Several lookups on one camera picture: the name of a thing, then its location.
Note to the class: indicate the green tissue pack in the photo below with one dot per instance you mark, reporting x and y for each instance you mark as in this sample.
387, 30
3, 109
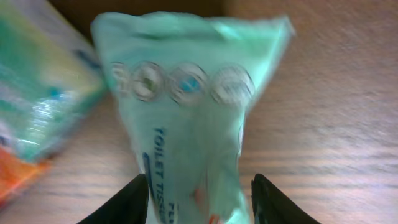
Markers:
50, 78

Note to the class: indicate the small orange box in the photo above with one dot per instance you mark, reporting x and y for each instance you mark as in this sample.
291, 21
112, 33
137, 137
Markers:
17, 175

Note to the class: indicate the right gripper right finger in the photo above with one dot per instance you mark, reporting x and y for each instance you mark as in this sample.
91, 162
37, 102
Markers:
271, 206

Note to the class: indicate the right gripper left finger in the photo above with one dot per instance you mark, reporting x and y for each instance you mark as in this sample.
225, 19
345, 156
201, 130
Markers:
128, 206

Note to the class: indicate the teal wet wipes pouch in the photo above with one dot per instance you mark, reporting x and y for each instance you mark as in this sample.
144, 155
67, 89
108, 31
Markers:
184, 86

